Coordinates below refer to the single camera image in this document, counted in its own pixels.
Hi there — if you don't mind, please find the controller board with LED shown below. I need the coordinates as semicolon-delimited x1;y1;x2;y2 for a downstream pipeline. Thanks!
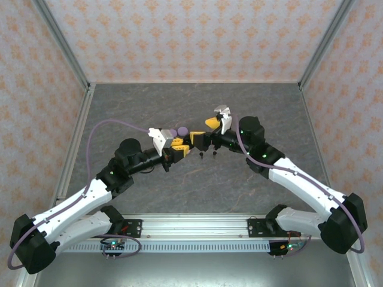
100;240;126;259
268;240;306;258

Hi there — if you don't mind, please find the grey metal sheet panel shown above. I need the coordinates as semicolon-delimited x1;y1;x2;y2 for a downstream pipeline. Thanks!
32;252;357;287

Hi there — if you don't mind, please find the aluminium table edge rail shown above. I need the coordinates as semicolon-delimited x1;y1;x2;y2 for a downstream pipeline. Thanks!
52;83;96;207
298;83;338;195

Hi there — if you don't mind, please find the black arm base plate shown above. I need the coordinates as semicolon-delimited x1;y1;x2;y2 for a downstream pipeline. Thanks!
118;219;143;239
247;217;279;239

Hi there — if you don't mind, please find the wide aluminium mounting rail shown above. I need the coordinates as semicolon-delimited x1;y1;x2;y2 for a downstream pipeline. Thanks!
74;212;324;240

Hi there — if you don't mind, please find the grey slotted cable duct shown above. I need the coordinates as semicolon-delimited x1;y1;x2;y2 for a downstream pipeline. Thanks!
61;241;272;254

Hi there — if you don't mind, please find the aluminium frame post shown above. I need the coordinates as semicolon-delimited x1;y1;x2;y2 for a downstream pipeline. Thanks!
298;0;359;90
31;0;92;92

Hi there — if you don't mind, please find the short aluminium frame rail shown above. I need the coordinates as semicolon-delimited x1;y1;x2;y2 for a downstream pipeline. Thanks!
16;270;38;287
346;252;370;287

